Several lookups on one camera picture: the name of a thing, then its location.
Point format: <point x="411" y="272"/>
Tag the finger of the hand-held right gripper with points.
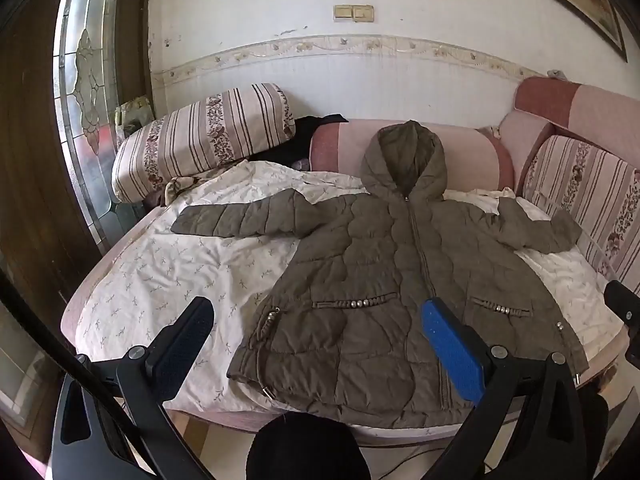
<point x="625" y="305"/>

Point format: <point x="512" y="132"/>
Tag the framed wall painting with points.
<point x="585" y="5"/>

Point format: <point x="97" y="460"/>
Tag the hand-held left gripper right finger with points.
<point x="452" y="345"/>

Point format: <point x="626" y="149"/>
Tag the small green floral pillow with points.
<point x="132" y="115"/>

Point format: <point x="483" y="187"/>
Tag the pink bolster cushion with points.
<point x="340" y="150"/>

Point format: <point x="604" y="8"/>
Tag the brown wooden door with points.
<point x="30" y="160"/>

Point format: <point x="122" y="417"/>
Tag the pink red backrest cushion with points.
<point x="590" y="105"/>

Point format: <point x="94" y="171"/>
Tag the olive quilted hooded jacket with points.
<point x="360" y="270"/>

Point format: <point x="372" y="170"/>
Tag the person's dark clothing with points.
<point x="307" y="450"/>

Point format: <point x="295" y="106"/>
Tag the small purple cloth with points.
<point x="301" y="164"/>

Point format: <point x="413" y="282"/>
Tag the beige patterned cloth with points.
<point x="180" y="187"/>

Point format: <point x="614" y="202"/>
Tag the small grey thing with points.
<point x="557" y="75"/>

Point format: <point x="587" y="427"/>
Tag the beige wall switch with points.
<point x="354" y="13"/>

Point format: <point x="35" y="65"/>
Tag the striped floral cushion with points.
<point x="590" y="195"/>
<point x="200" y="130"/>

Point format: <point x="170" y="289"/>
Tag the white floral bed sheet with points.
<point x="150" y="280"/>

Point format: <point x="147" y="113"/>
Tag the cream crumpled cloth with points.
<point x="490" y="133"/>

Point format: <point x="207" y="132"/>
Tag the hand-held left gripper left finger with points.
<point x="185" y="340"/>

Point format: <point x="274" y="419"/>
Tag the stained glass door panel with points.
<point x="85" y="85"/>

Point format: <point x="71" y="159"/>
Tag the black cloth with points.
<point x="300" y="142"/>

